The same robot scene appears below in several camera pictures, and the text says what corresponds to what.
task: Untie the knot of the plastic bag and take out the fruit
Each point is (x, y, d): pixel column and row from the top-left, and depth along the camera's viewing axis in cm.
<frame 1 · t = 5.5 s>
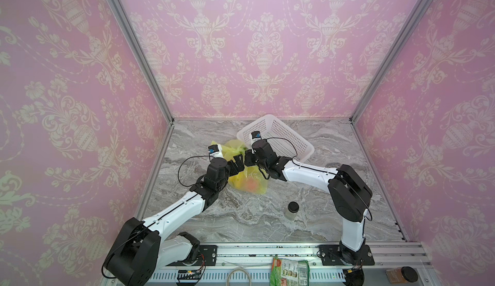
left hand: (237, 159, 84), fingers open
right hand: (245, 151, 89), fingers closed
yellow-green plastic bag: (251, 178, 86), point 11 cm above the table
small jar black lid: (291, 213, 79), point 8 cm above the table

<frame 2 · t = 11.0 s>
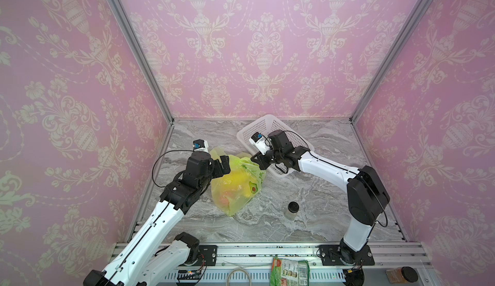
left hand: (221, 160, 75), fingers open
right hand: (253, 158, 86), fingers closed
yellow-green plastic bag: (232, 190, 79), point 14 cm above the table
the other named things where they were.

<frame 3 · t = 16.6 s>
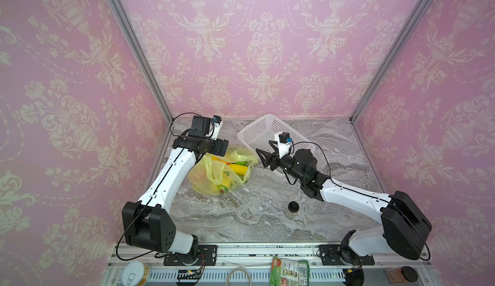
left hand: (218, 143, 83), fingers open
right hand: (264, 146, 76), fingers open
yellow-green plastic bag: (216, 174, 79), point 18 cm above the table
long yellow mango fruit: (238, 169, 97), point 4 cm above the table
the other named things where they were.

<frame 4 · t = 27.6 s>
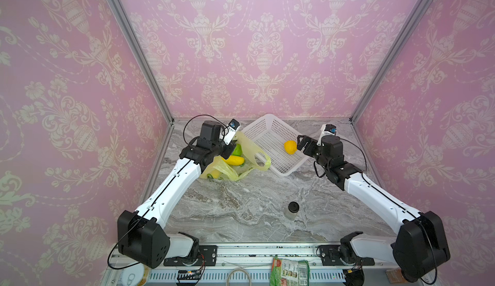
left hand: (230, 140, 80), fingers closed
right hand: (306, 138, 83), fingers open
yellow-green plastic bag: (216, 168, 74), point 24 cm above the table
long yellow mango fruit: (234, 160, 100), point 4 cm above the table
yellow lemon fruit: (289, 144, 104), point 6 cm above the table
the other named things where they were.

